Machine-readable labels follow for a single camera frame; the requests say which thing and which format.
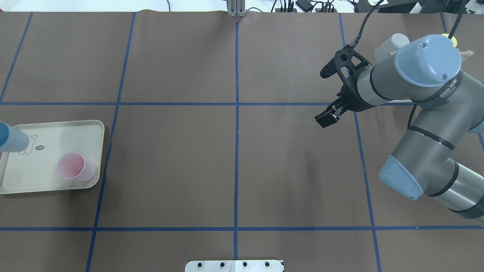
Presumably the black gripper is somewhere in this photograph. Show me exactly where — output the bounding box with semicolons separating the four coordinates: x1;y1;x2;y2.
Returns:
315;45;373;128

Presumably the pale cream plastic cup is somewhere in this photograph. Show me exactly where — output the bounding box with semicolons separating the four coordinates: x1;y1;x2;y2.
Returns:
374;33;410;63

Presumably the yellow plastic cup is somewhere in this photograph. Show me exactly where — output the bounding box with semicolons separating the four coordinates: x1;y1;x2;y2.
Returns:
441;33;458;48

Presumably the blue plastic cup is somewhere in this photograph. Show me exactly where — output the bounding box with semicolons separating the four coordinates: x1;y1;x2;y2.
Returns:
0;122;29;153

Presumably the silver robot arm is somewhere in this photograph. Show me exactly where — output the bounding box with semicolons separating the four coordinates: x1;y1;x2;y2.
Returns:
315;33;484;223

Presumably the pink plastic cup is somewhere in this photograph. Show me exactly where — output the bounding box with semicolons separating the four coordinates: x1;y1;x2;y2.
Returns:
56;153;96;181

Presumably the cream plastic tray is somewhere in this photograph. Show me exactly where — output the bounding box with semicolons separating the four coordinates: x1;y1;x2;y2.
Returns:
1;119;105;194

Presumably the aluminium frame post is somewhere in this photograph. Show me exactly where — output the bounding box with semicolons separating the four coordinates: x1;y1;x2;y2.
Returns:
225;0;247;18

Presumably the white wire cup rack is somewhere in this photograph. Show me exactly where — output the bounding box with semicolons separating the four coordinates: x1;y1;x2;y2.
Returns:
460;50;474;58

